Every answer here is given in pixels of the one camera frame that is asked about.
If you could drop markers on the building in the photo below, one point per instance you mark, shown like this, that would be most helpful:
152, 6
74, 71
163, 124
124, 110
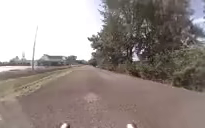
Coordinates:
51, 59

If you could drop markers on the grass verge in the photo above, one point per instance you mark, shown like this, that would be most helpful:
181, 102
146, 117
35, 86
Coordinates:
20, 81

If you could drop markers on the grey asphalt road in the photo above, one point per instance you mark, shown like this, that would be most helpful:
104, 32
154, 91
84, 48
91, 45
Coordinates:
100, 86

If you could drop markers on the pale flat field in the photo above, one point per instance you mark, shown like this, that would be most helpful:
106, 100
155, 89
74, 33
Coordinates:
8, 68

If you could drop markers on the robot's own part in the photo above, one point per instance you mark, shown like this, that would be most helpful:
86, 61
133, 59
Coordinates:
64, 125
130, 125

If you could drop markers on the utility pole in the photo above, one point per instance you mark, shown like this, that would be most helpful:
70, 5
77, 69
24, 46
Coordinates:
33, 50

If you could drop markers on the row of distant buildings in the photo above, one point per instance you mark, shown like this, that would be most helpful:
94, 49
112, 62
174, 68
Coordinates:
13, 60

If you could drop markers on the row of trees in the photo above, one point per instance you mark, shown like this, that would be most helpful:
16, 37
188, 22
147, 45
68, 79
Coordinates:
150, 40

